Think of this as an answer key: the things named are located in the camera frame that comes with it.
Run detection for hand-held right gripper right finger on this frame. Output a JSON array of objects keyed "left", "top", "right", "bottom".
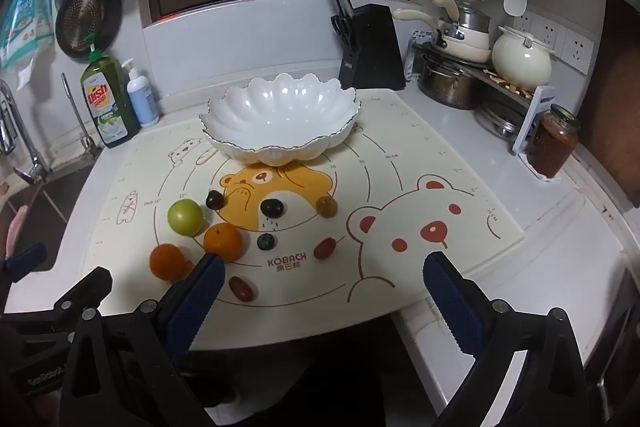
[{"left": 422, "top": 251, "right": 589, "bottom": 427}]

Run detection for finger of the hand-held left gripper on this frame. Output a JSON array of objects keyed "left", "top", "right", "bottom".
[
  {"left": 0, "top": 266, "right": 113, "bottom": 333},
  {"left": 0, "top": 243, "right": 49, "bottom": 284}
]

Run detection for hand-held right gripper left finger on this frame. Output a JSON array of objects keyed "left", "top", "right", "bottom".
[{"left": 60, "top": 252, "right": 226, "bottom": 427}]

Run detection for orange mandarin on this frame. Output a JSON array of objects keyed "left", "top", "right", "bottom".
[
  {"left": 203, "top": 223, "right": 244, "bottom": 263},
  {"left": 149, "top": 243, "right": 194, "bottom": 283}
]

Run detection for green plum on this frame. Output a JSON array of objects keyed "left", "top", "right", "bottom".
[{"left": 167, "top": 199, "right": 204, "bottom": 236}]

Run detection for white scalloped bowl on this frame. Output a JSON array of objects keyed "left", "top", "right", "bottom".
[{"left": 199, "top": 74, "right": 362, "bottom": 166}]

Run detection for person's left hand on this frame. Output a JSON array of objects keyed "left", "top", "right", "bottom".
[{"left": 29, "top": 388, "right": 67, "bottom": 427}]

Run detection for kitchen sink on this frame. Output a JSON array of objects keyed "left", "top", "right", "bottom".
[{"left": 0, "top": 157, "right": 97, "bottom": 260}]

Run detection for chrome faucet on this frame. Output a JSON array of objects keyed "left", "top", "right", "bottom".
[{"left": 0, "top": 79, "right": 52, "bottom": 186}]

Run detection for bear printed baking mat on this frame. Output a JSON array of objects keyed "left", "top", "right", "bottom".
[{"left": 82, "top": 89, "right": 526, "bottom": 350}]

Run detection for green dish soap bottle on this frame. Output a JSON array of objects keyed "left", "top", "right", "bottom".
[{"left": 80, "top": 48, "right": 141, "bottom": 150}]

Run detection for glass jar of sauce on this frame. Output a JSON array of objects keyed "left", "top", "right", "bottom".
[{"left": 527, "top": 103, "right": 581, "bottom": 180}]

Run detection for steel pot lid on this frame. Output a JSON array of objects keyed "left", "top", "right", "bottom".
[{"left": 475, "top": 99, "right": 532, "bottom": 138}]

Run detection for white pump bottle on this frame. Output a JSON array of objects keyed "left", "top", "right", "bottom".
[{"left": 121, "top": 58, "right": 160, "bottom": 128}]

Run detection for grey pot rack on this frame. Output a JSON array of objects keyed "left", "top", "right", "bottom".
[{"left": 410, "top": 32, "right": 557, "bottom": 156}]

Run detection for large steel pot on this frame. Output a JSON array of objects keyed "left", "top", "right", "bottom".
[{"left": 419, "top": 52, "right": 487, "bottom": 110}]

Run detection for teal printed packet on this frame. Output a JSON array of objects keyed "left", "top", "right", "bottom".
[{"left": 0, "top": 0, "right": 54, "bottom": 70}]

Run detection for cream casserole pot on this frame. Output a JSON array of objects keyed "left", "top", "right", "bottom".
[{"left": 491, "top": 25, "right": 557, "bottom": 93}]

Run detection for black knife block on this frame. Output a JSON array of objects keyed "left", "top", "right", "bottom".
[{"left": 339, "top": 4, "right": 406, "bottom": 91}]

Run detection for brown cutting board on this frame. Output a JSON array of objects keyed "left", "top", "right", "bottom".
[{"left": 575, "top": 0, "right": 640, "bottom": 170}]

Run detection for small steel pot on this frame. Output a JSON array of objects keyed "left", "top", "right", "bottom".
[{"left": 452, "top": 0, "right": 493, "bottom": 34}]

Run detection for black kitchen scissors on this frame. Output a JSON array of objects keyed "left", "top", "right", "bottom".
[{"left": 330, "top": 13, "right": 354, "bottom": 54}]

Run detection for cream ladle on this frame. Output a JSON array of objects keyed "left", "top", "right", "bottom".
[{"left": 431, "top": 0, "right": 485, "bottom": 24}]

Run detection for cream pan with handle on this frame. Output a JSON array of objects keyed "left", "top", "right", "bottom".
[{"left": 392, "top": 7, "right": 493, "bottom": 64}]

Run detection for white wall sockets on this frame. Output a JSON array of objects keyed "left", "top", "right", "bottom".
[{"left": 512, "top": 9, "right": 596, "bottom": 76}]

